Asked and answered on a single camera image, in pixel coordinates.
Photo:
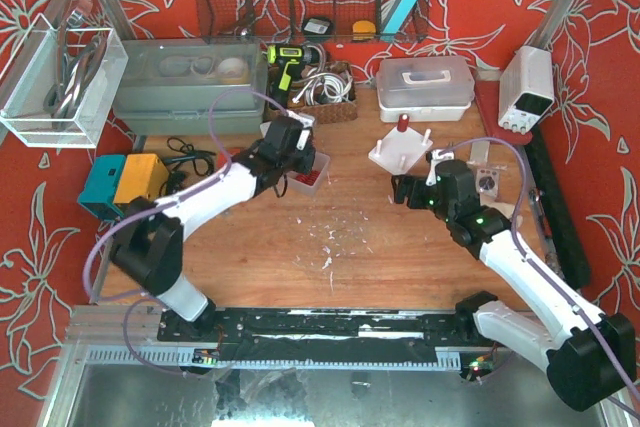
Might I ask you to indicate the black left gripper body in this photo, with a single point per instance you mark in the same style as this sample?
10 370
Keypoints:
304 159

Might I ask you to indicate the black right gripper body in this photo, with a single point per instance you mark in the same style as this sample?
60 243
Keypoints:
410 192

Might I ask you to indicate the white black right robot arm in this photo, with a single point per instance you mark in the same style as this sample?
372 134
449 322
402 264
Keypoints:
586 354

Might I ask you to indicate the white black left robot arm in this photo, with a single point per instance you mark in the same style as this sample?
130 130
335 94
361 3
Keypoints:
148 245

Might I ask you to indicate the clear plastic spring tray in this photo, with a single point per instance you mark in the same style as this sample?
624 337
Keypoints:
321 164

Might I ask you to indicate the brown wicker basket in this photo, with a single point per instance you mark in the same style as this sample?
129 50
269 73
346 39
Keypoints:
328 95

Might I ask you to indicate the grey metal plate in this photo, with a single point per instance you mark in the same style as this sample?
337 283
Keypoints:
479 153

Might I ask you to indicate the white clear lidded case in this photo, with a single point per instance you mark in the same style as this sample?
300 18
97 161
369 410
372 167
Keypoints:
425 89

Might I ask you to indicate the yellow tape measure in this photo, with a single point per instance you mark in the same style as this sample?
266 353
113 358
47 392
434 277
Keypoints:
363 31

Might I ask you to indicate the white bench power supply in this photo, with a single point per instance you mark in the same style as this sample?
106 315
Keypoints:
526 90

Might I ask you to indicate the grey plastic storage box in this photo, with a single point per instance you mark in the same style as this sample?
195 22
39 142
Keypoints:
176 86

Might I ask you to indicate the orange soldering station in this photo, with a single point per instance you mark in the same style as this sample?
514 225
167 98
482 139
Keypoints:
144 175

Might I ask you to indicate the teal box device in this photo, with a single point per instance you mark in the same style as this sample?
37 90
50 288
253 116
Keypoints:
101 186

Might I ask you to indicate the blue white pack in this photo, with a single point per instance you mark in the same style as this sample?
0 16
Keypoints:
393 15

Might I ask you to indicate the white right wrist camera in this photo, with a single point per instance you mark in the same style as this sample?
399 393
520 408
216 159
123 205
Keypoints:
434 157

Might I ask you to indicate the white peg base plate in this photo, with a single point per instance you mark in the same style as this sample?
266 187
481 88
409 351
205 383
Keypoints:
398 152

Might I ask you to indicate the bagged timer switch module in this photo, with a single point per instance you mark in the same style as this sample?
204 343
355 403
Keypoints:
487 179

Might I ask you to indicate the green black cordless drill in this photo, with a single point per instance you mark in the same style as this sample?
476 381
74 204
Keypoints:
290 60

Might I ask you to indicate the black wire wall basket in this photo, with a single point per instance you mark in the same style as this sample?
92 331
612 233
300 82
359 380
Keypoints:
280 21

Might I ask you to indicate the clear acrylic wall box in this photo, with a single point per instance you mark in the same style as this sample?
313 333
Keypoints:
58 91

